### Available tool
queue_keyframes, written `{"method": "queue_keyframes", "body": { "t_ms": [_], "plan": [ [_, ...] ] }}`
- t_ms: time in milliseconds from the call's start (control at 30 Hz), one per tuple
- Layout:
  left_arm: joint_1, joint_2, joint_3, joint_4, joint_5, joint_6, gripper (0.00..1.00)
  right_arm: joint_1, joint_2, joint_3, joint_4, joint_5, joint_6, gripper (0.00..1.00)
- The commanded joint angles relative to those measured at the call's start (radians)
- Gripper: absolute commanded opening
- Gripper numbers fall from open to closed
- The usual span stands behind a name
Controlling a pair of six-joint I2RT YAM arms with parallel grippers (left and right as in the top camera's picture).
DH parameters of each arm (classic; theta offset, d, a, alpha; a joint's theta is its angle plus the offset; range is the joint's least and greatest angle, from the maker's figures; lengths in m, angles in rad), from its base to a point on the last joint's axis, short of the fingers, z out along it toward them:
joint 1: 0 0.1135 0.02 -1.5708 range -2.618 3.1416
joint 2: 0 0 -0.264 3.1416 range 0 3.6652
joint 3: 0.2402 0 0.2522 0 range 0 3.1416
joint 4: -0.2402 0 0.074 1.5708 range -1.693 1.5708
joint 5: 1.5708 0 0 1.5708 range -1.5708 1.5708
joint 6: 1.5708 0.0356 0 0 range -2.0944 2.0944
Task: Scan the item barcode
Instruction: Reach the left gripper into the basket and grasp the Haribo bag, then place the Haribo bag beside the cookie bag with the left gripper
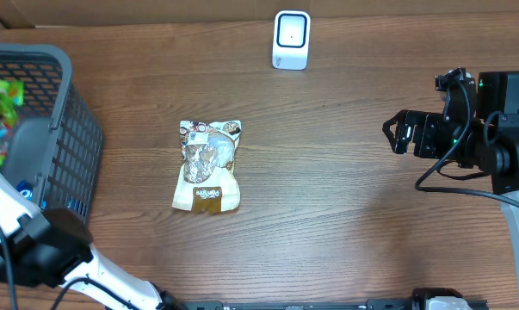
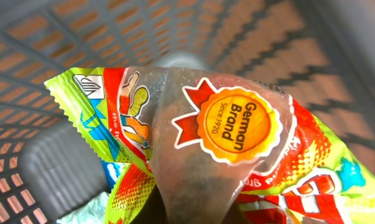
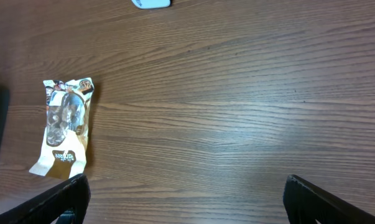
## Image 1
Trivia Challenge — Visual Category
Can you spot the grey plastic mesh basket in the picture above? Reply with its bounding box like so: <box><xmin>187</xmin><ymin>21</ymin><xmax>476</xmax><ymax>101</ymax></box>
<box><xmin>0</xmin><ymin>43</ymin><xmax>104</xmax><ymax>227</ymax></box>

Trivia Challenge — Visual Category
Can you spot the blue Oreo cookie pack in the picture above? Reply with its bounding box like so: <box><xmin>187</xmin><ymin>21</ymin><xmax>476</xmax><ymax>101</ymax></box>
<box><xmin>15</xmin><ymin>180</ymin><xmax>37</xmax><ymax>202</ymax></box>

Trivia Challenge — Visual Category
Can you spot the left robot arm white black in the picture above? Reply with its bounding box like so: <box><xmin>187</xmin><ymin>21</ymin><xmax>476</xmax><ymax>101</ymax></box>
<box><xmin>0</xmin><ymin>173</ymin><xmax>184</xmax><ymax>309</ymax></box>

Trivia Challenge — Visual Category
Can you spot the green Haribo gummy bag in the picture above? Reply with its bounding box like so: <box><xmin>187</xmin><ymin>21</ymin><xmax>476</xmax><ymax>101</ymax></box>
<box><xmin>0</xmin><ymin>80</ymin><xmax>25</xmax><ymax>167</ymax></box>

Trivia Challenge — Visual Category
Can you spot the white barcode scanner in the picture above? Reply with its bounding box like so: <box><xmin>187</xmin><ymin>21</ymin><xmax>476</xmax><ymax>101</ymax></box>
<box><xmin>272</xmin><ymin>10</ymin><xmax>311</xmax><ymax>71</ymax></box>

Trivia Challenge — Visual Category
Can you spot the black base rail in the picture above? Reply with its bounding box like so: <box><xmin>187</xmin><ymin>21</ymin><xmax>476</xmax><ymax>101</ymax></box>
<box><xmin>182</xmin><ymin>288</ymin><xmax>489</xmax><ymax>310</ymax></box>

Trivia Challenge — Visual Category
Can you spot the brown nuts snack pouch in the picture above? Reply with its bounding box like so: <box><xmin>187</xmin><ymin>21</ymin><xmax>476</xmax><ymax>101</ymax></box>
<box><xmin>171</xmin><ymin>120</ymin><xmax>242</xmax><ymax>214</ymax></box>

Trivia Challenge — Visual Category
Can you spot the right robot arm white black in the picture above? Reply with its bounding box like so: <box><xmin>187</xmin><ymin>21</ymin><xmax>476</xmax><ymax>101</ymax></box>
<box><xmin>382</xmin><ymin>67</ymin><xmax>519</xmax><ymax>294</ymax></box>

